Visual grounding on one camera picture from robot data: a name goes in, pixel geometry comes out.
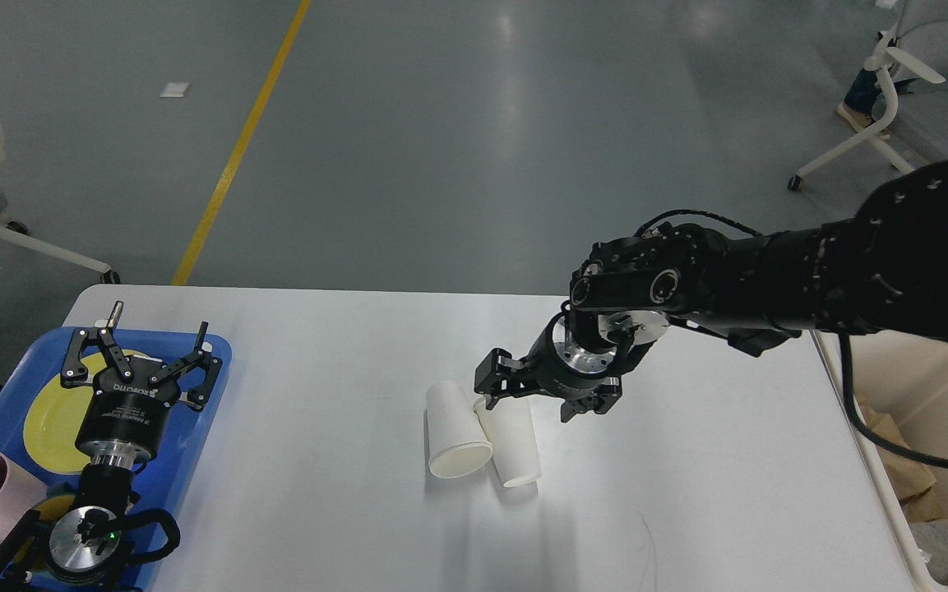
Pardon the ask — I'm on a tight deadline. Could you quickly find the white paper cup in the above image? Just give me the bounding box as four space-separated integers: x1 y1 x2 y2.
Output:
426 380 493 479
473 395 543 488

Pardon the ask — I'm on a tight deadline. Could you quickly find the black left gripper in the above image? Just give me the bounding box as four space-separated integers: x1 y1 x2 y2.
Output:
61 301 224 462

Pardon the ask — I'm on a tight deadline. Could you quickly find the beige plastic bin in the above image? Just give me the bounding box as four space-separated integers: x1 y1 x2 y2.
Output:
811 332 948 591

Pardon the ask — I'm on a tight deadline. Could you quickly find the yellow plastic plate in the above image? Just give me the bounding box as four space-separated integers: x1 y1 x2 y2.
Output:
22 374 95 476

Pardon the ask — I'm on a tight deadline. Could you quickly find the person foot behind chair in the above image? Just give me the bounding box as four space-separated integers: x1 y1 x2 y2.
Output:
837 70 882 132

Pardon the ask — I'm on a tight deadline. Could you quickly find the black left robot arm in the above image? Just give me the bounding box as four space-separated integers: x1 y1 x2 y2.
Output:
0 301 232 591

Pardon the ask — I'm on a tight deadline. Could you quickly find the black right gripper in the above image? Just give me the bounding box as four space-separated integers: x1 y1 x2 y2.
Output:
473 325 623 423

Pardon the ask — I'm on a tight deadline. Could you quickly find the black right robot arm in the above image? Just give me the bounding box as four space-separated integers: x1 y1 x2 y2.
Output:
473 160 948 469

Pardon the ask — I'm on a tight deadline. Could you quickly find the white office chair right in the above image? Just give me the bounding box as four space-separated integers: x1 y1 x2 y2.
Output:
787 1 948 192

